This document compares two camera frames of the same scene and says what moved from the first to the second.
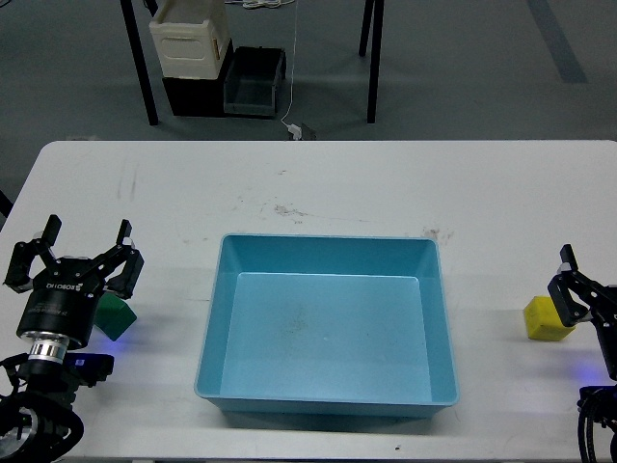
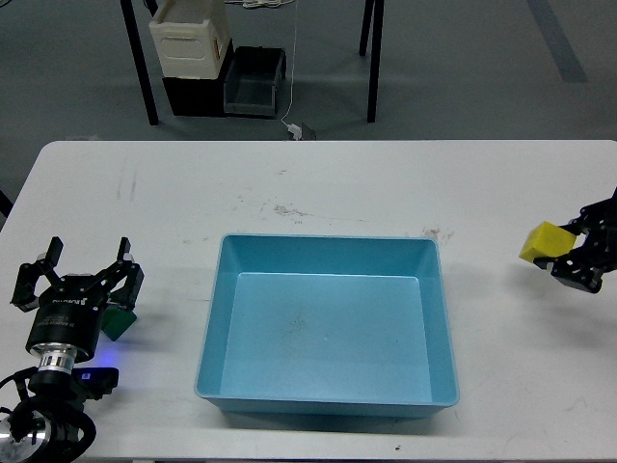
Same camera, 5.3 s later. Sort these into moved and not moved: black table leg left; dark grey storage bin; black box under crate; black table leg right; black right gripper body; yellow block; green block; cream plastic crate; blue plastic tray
Moved: yellow block; black right gripper body
Not moved: green block; blue plastic tray; dark grey storage bin; black box under crate; black table leg right; black table leg left; cream plastic crate
